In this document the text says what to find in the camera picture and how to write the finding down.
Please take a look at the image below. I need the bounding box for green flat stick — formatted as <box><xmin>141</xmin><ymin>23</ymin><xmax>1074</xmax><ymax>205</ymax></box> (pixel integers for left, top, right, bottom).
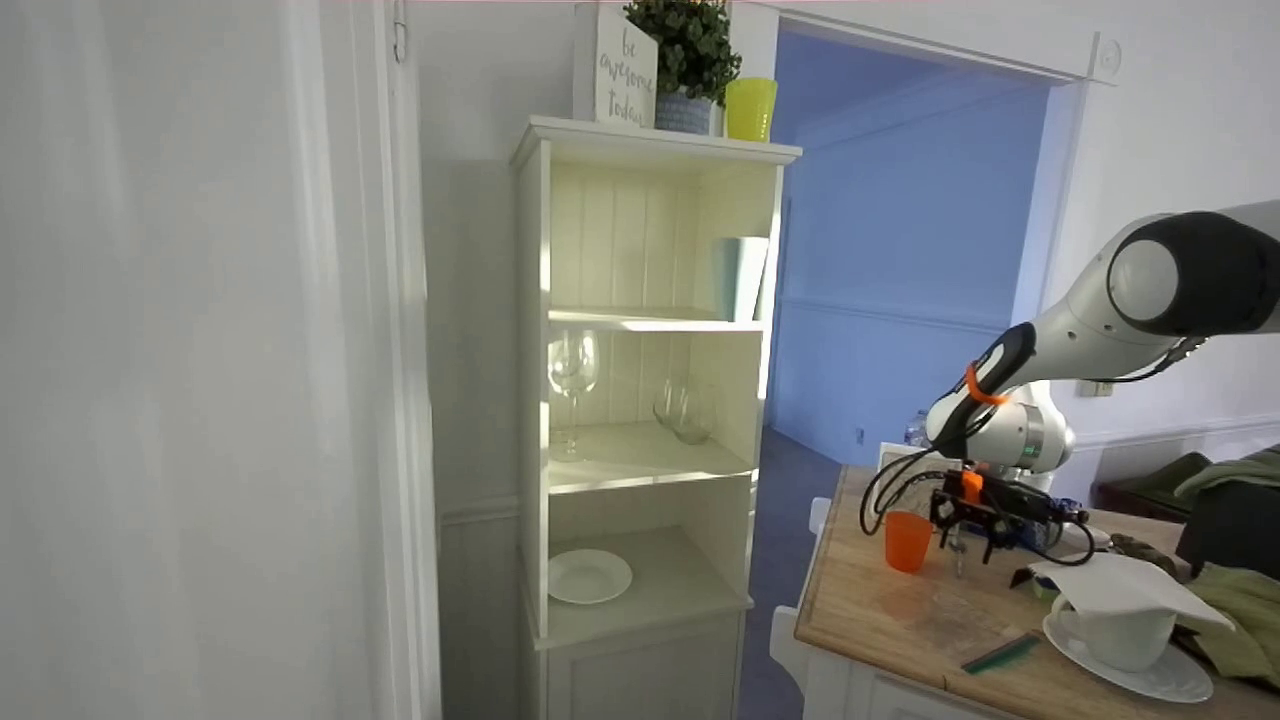
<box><xmin>961</xmin><ymin>629</ymin><xmax>1047</xmax><ymax>679</ymax></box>

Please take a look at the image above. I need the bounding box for white paper napkin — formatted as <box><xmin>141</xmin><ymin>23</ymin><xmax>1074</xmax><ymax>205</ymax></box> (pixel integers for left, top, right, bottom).
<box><xmin>1028</xmin><ymin>549</ymin><xmax>1242</xmax><ymax>642</ymax></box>

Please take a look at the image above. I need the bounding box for orange plastic cup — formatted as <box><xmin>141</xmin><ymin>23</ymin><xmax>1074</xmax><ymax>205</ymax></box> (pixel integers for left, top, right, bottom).
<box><xmin>882</xmin><ymin>507</ymin><xmax>939</xmax><ymax>581</ymax></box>

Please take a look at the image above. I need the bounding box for pale green cloth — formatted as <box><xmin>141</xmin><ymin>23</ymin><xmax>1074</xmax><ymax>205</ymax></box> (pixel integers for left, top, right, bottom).
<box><xmin>1167</xmin><ymin>443</ymin><xmax>1280</xmax><ymax>691</ymax></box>

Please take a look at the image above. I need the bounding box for white mug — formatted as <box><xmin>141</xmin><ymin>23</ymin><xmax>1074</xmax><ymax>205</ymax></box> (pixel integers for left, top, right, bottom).
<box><xmin>1047</xmin><ymin>596</ymin><xmax>1184</xmax><ymax>676</ymax></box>

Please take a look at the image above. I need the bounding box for white panel door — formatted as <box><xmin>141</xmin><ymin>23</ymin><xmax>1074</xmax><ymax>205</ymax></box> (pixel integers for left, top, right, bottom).
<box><xmin>0</xmin><ymin>0</ymin><xmax>448</xmax><ymax>720</ymax></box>

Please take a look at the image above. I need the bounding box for white lettered sign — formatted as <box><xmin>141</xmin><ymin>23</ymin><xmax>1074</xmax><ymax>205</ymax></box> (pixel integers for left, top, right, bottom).
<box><xmin>589</xmin><ymin>6</ymin><xmax>666</xmax><ymax>136</ymax></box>

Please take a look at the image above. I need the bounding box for small white plate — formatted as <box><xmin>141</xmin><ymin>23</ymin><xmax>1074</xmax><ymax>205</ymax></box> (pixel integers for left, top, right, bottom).
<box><xmin>546</xmin><ymin>544</ymin><xmax>639</xmax><ymax>613</ymax></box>

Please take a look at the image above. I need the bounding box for clear wine glass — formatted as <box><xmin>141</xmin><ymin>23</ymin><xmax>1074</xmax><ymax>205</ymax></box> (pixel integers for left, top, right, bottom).
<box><xmin>546</xmin><ymin>324</ymin><xmax>605</xmax><ymax>431</ymax></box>

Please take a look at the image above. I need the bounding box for clear drinking glass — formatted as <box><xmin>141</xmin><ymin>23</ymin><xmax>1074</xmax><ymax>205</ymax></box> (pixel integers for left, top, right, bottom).
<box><xmin>648</xmin><ymin>378</ymin><xmax>714</xmax><ymax>450</ymax></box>

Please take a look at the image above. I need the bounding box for potted green plant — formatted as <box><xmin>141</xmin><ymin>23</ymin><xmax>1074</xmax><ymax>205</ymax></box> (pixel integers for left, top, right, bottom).
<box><xmin>621</xmin><ymin>0</ymin><xmax>743</xmax><ymax>139</ymax></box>

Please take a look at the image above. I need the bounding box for dark cloth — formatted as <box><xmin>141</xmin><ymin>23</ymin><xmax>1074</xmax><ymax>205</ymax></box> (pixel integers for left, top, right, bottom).
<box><xmin>1090</xmin><ymin>450</ymin><xmax>1280</xmax><ymax>583</ymax></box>

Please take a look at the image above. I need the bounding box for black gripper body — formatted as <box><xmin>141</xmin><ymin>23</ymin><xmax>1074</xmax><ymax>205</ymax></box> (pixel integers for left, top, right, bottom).
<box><xmin>939</xmin><ymin>464</ymin><xmax>1028</xmax><ymax>534</ymax></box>

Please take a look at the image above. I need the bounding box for yellow cup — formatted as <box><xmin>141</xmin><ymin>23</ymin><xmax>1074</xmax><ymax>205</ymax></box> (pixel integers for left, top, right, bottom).
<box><xmin>722</xmin><ymin>71</ymin><xmax>781</xmax><ymax>147</ymax></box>

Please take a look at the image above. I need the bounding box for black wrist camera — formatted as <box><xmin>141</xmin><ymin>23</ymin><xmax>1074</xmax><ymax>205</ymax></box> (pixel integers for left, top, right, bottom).
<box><xmin>1015</xmin><ymin>484</ymin><xmax>1099</xmax><ymax>557</ymax></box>

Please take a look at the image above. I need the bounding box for large white plate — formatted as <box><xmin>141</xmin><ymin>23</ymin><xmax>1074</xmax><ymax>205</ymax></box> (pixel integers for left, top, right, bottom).
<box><xmin>1035</xmin><ymin>607</ymin><xmax>1220</xmax><ymax>707</ymax></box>

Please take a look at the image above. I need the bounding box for white shelf cabinet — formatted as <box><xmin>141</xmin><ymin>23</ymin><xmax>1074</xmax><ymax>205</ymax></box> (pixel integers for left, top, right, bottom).
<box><xmin>510</xmin><ymin>111</ymin><xmax>808</xmax><ymax>720</ymax></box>

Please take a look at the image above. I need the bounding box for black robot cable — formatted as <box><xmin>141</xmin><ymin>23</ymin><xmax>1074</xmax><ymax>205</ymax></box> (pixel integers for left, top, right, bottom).
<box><xmin>854</xmin><ymin>443</ymin><xmax>969</xmax><ymax>540</ymax></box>

